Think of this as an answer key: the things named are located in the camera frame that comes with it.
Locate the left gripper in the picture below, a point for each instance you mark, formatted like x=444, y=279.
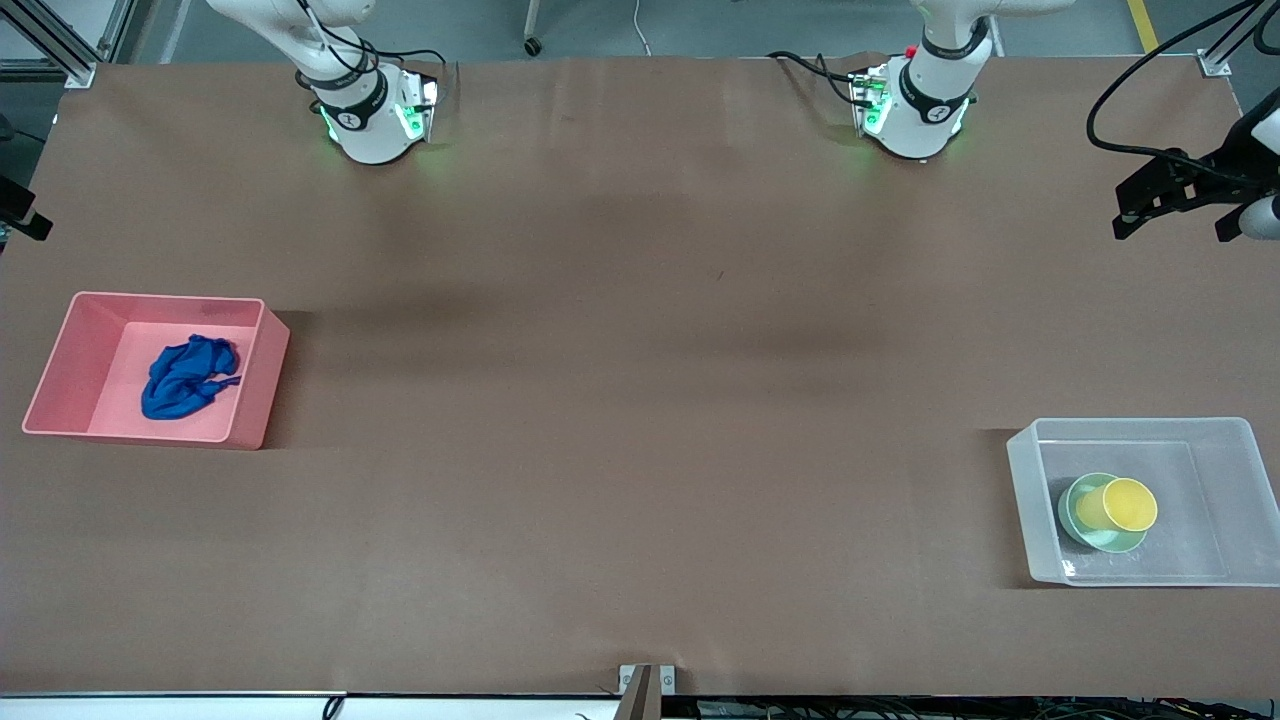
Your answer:
x=1226, y=169

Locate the blue glove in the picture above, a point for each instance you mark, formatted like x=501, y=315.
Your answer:
x=180, y=385

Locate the yellow cup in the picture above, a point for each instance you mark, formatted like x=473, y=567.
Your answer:
x=1125, y=505

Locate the mint green bowl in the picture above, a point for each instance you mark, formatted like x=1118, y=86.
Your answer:
x=1073, y=525

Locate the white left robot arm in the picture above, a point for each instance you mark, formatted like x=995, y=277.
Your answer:
x=915, y=125

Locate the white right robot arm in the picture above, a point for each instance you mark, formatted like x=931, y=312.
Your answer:
x=365, y=125

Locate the clear plastic box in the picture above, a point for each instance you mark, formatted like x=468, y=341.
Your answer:
x=1220, y=500

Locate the pink plastic bin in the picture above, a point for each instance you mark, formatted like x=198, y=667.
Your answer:
x=255, y=400

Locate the caster wheel leg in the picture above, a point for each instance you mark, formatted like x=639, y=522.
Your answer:
x=533, y=44

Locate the paper table cover sheet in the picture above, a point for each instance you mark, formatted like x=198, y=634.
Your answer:
x=640, y=300

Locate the aluminium frame profile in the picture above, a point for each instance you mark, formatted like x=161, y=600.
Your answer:
x=1215, y=62
x=60, y=50

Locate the white table edge rail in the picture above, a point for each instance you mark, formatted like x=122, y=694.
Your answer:
x=200, y=706

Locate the metal table edge bracket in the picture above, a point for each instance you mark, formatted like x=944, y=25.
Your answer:
x=647, y=690

